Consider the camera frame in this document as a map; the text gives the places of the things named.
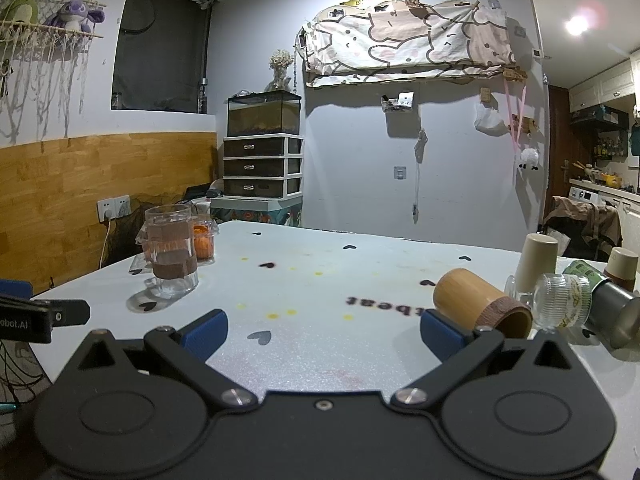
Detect clear plastic box orange fruit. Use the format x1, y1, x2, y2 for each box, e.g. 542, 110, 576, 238
192, 214, 220, 263

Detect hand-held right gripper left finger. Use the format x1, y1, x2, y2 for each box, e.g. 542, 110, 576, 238
54, 309, 262, 409

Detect glass fish tank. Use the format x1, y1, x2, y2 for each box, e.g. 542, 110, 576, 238
226, 90, 303, 138

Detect purple plush toy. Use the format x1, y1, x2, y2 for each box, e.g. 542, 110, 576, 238
44, 0, 108, 37

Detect macrame hanging net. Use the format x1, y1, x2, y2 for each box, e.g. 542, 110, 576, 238
0, 0, 109, 141

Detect beige and brown cup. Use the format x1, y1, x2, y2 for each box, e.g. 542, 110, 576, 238
605, 247, 640, 293

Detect white power cable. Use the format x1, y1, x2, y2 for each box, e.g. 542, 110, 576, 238
99, 219, 115, 270

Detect green plush toy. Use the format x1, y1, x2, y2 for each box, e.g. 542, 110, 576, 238
0, 0, 40, 45

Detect dried flower bouquet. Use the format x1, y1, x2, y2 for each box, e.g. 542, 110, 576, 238
268, 49, 295, 93

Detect white washing machine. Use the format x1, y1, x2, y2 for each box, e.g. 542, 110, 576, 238
569, 185, 632, 213

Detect black wire frame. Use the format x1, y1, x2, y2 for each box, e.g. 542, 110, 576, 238
0, 340, 53, 413

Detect small clear glass cup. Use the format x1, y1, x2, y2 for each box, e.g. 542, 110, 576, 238
504, 275, 535, 308

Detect white plastic drawer unit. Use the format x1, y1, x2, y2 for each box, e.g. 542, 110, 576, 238
222, 134, 305, 199

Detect bamboo cup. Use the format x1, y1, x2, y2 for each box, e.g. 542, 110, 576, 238
433, 267, 534, 339

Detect white heart print tablecloth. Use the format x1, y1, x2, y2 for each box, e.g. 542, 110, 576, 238
30, 219, 640, 413

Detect green printed paper cup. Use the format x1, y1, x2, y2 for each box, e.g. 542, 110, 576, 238
562, 259, 609, 293

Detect glass cup with brown sleeve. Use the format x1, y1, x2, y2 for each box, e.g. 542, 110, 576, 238
144, 204, 200, 297

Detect white kitchen cabinets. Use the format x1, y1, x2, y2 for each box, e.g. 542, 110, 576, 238
568, 59, 635, 114

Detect cartoon printed cloth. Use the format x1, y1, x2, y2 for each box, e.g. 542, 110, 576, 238
299, 1, 518, 88

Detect grey metal cup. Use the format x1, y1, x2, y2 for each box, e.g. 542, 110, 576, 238
584, 279, 640, 350

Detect clear ribbed glass cup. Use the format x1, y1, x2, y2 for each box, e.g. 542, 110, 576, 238
532, 273, 594, 332

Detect black mesh bag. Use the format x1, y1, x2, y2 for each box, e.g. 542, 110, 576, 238
112, 209, 150, 262

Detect white hanging bag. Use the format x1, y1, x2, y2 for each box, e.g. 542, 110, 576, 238
473, 102, 509, 138

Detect kitchen spice shelf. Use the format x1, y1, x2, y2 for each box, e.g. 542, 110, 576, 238
592, 129, 630, 162

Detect pink ribbon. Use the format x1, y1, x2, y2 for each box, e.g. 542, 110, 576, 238
504, 80, 532, 153

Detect chair with brown clothing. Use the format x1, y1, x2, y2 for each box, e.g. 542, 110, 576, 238
542, 194, 622, 263

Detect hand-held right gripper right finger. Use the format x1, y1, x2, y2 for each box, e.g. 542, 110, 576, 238
389, 309, 587, 409

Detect hanging white cord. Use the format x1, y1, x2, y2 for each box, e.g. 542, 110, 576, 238
411, 128, 428, 225

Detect brown door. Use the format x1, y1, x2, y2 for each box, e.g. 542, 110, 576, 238
547, 84, 572, 202

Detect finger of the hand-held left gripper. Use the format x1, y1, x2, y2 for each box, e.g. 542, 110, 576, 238
30, 298, 92, 329
0, 280, 34, 302

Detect white wall socket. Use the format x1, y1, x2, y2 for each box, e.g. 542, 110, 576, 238
96, 194, 133, 223

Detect dark window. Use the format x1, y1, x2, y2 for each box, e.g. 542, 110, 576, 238
110, 0, 217, 114

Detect printed covered cabinet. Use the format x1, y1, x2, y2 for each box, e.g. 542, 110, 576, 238
209, 195, 304, 228

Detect small wall shelf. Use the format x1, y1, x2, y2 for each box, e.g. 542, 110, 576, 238
380, 90, 416, 113

